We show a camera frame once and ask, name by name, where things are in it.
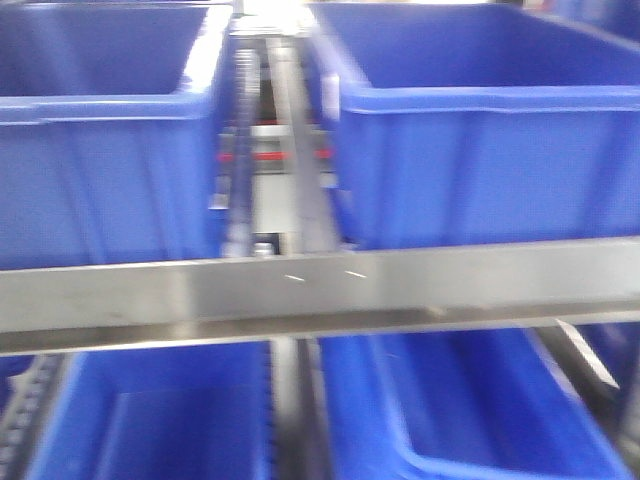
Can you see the blue upper bin left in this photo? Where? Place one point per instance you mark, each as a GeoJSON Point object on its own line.
{"type": "Point", "coordinates": [111, 115]}

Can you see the blue upper bin right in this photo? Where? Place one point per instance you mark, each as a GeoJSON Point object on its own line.
{"type": "Point", "coordinates": [472, 124]}

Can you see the blue lower bin left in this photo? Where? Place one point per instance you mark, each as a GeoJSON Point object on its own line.
{"type": "Point", "coordinates": [193, 412]}

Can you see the blue bin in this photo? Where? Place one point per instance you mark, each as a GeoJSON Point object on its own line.
{"type": "Point", "coordinates": [472, 124]}
{"type": "Point", "coordinates": [193, 412]}
{"type": "Point", "coordinates": [111, 115]}
{"type": "Point", "coordinates": [458, 405]}

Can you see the steel divider rail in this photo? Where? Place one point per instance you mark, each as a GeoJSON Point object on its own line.
{"type": "Point", "coordinates": [316, 230]}

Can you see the steel target shelf rack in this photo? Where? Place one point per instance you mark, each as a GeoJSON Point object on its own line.
{"type": "Point", "coordinates": [149, 305]}

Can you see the blue lower bin right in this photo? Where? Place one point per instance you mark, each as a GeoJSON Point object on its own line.
{"type": "Point", "coordinates": [458, 405]}

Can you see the white roller track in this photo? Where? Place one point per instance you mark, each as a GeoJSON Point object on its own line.
{"type": "Point", "coordinates": [240, 231]}

